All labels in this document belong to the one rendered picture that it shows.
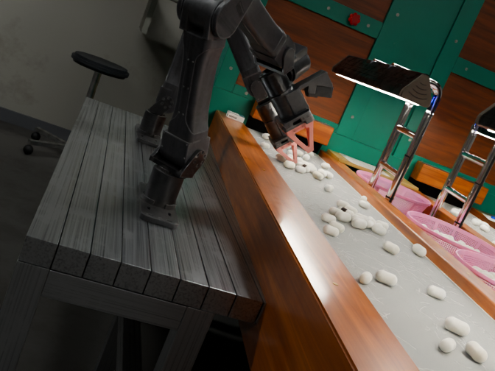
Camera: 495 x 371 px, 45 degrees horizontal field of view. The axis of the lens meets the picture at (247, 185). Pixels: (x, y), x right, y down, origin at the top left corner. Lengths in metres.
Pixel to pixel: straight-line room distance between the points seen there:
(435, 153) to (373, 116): 0.30
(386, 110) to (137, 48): 2.09
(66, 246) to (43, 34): 3.21
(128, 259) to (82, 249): 0.07
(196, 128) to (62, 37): 2.96
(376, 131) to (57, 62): 2.33
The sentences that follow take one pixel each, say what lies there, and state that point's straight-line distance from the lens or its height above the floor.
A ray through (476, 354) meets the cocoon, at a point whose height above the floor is 0.75.
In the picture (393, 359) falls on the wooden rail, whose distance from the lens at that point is 0.70.
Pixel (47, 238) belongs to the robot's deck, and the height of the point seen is 0.67.
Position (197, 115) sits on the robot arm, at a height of 0.87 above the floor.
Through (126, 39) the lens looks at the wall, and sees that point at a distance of 3.99.
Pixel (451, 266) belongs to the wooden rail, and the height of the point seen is 0.76.
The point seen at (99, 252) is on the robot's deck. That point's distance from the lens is 0.88.
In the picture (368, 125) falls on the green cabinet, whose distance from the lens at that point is 2.31.
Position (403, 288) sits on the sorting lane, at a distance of 1.07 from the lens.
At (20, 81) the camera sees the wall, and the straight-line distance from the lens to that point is 4.07.
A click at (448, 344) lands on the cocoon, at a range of 0.87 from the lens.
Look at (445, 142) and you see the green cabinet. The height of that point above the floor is 0.96.
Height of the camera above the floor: 1.02
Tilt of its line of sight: 12 degrees down
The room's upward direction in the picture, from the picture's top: 22 degrees clockwise
